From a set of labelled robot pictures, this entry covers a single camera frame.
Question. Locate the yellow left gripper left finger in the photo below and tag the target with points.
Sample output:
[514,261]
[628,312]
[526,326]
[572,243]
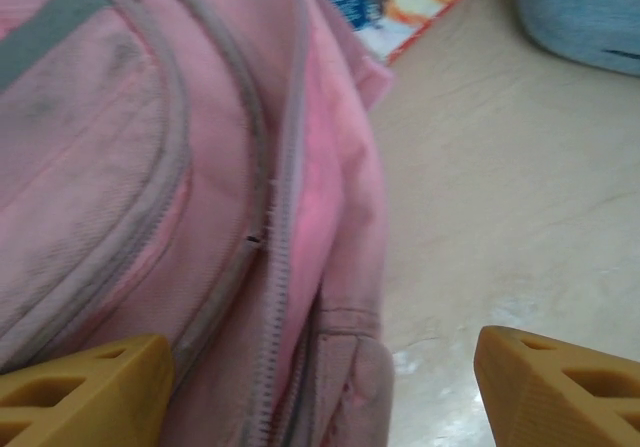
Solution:
[90,397]

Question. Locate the blue grey fabric pouch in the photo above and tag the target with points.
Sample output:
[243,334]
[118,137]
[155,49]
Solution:
[580,17]

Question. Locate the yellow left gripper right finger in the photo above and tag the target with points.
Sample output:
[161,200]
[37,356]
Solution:
[550,397]

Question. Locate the pink backpack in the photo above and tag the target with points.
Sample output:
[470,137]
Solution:
[175,192]

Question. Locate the colourful printed red-edged book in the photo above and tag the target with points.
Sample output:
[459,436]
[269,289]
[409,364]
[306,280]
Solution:
[390,2]

